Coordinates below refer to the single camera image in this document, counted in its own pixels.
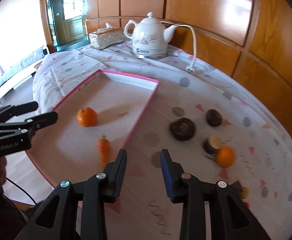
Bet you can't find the small yellow red fruit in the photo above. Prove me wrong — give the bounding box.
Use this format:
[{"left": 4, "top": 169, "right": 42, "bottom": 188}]
[{"left": 239, "top": 186, "right": 249, "bottom": 199}]

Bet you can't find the white ceramic electric kettle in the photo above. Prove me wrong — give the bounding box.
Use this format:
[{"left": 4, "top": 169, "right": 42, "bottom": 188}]
[{"left": 124, "top": 12, "right": 177, "bottom": 57}]

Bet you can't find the wooden glass door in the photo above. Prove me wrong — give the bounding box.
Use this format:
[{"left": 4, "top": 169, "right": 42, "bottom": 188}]
[{"left": 46, "top": 0, "right": 85, "bottom": 51}]

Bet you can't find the black cable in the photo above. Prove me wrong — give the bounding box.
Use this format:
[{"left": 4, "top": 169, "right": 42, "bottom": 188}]
[{"left": 5, "top": 177, "right": 38, "bottom": 207}]

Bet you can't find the orange tangerine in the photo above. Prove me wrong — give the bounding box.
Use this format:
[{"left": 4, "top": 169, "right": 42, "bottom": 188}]
[
  {"left": 216, "top": 146, "right": 236, "bottom": 168},
  {"left": 77, "top": 107, "right": 97, "bottom": 127}
]

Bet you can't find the orange tangerine on cloth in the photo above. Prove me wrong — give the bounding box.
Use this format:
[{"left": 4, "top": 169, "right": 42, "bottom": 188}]
[{"left": 216, "top": 146, "right": 236, "bottom": 168}]

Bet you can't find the patterned white tablecloth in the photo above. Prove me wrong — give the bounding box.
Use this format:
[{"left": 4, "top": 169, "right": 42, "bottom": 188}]
[{"left": 33, "top": 43, "right": 292, "bottom": 239}]

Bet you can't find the white kettle power cord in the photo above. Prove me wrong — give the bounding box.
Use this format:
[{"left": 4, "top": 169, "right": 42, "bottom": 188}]
[{"left": 160, "top": 21, "right": 197, "bottom": 74}]

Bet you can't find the small orange carrot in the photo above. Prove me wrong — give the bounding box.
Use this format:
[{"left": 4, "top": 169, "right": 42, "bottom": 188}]
[{"left": 97, "top": 135, "right": 111, "bottom": 167}]

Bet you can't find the pink rimmed white tray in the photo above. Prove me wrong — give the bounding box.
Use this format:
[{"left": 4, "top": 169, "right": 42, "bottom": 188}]
[{"left": 25, "top": 69, "right": 161, "bottom": 210}]

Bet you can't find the woven tissue box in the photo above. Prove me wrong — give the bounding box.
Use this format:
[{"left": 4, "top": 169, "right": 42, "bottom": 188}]
[{"left": 89, "top": 22, "right": 124, "bottom": 50}]

